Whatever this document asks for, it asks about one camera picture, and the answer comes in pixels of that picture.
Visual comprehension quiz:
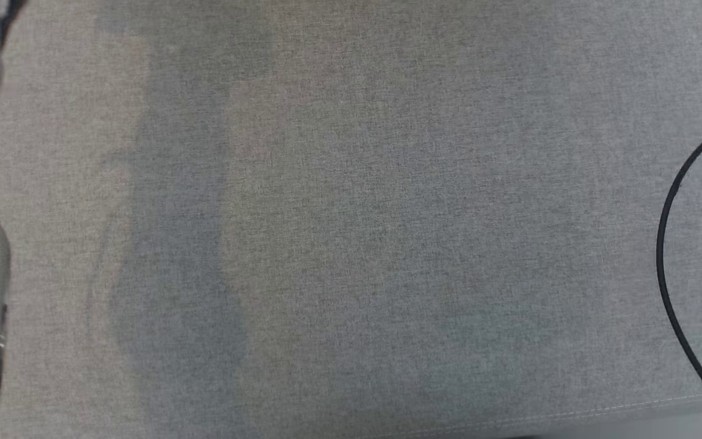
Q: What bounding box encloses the right arm cable teal plug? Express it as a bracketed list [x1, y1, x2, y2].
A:
[656, 70, 702, 430]

